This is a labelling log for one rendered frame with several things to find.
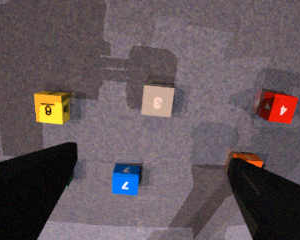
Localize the blue block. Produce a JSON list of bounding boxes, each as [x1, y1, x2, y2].
[[113, 164, 139, 195]]

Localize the yellow digit block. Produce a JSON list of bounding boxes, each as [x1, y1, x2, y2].
[[34, 91, 70, 124]]

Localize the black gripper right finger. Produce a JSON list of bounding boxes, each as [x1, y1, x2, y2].
[[226, 157, 300, 240]]

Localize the orange block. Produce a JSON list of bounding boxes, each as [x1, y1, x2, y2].
[[233, 153, 263, 168]]

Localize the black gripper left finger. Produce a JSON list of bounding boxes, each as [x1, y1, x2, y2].
[[0, 143, 78, 240]]

